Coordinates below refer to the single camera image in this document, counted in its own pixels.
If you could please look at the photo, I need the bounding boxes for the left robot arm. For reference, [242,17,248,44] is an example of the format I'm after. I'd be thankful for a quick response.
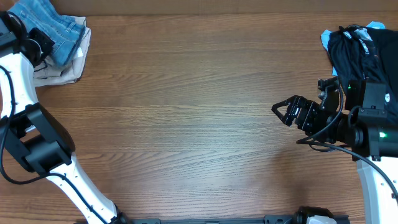
[1,11,129,223]

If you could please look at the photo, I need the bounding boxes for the light blue denim jeans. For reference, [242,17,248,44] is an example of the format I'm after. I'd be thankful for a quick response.
[9,0,85,67]

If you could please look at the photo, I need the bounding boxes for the black patterned garment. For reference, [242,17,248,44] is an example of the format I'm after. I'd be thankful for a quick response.
[322,25,397,123]

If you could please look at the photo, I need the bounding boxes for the light blue garment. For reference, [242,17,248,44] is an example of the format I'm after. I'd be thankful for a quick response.
[321,21,387,85]

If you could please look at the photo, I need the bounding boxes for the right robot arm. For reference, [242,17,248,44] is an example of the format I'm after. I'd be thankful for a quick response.
[272,77,397,223]

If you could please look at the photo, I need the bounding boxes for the folded beige trousers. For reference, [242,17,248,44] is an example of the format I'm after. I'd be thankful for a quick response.
[33,16,91,87]

